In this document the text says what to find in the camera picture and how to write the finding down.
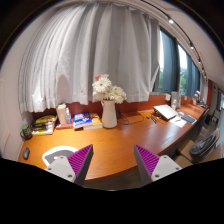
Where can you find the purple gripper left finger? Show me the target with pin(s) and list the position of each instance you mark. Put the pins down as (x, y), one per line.
(74, 167)

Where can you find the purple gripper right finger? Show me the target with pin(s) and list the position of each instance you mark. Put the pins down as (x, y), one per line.
(153, 167)

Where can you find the white grey mouse pad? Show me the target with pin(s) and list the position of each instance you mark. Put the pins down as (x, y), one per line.
(52, 154)

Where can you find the dark grey computer mouse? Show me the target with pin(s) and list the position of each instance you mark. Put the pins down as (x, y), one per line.
(26, 153)

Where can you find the blue box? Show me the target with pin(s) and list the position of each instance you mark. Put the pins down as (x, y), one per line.
(82, 120)

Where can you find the orange white book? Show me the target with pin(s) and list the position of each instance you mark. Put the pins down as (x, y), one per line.
(96, 122)

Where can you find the office chair with cushion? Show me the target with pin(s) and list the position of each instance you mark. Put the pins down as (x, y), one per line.
(190, 153)

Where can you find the clear sanitizer bottle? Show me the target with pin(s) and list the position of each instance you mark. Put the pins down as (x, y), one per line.
(68, 116)

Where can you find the stack of yellow books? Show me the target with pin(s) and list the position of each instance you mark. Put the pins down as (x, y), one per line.
(44, 125)

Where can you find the white paper sheet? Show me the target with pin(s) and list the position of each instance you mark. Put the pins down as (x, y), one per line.
(178, 121)

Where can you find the silver laptop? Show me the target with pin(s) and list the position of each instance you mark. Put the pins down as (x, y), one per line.
(165, 111)

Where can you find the dark green mug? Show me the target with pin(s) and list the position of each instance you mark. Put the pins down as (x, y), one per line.
(26, 132)

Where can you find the dark tablet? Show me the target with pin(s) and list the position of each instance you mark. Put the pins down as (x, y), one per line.
(188, 118)

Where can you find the white ceramic vase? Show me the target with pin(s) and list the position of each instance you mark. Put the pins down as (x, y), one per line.
(109, 119)

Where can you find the white gerbera flowers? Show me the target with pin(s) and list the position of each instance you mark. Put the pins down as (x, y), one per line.
(104, 90)

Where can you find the white curtain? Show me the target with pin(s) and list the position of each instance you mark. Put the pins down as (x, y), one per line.
(81, 41)

